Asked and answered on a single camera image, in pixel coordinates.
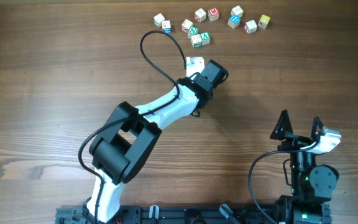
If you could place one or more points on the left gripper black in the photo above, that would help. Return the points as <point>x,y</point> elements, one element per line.
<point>211,96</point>

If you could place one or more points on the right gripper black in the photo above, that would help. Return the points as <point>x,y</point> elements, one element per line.
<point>294,142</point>

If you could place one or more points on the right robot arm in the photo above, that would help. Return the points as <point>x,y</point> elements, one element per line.
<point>311,185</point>

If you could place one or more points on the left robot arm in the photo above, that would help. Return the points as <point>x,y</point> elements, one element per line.
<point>122,146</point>

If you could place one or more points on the white block green N side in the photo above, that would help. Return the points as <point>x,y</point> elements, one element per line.
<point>196,41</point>

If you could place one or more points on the green V letter block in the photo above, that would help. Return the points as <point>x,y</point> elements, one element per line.
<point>205,37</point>

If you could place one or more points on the green N letter block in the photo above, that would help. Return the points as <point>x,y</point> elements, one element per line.
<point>192,31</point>

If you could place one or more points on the white block red side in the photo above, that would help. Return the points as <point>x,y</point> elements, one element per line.
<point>186,25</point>

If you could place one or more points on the blue top block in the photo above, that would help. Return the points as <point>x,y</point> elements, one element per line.
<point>234,21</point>

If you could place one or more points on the red M letter block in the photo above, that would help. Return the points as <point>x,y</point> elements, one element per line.
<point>213,14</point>

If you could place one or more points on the white block red edge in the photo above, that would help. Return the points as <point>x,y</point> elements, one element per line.
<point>200,15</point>

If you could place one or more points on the white block red trim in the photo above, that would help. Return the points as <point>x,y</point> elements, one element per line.
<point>250,27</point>

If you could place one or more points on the white block blue side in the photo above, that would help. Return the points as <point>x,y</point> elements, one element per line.
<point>166,27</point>

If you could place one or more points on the white block yellow side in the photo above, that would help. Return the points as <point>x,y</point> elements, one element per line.
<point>238,11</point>

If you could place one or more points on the yellow top block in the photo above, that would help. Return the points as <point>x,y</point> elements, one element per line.
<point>264,21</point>

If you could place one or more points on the white block far left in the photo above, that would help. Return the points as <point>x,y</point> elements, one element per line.
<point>158,19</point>

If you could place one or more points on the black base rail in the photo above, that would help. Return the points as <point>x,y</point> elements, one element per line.
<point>182,215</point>

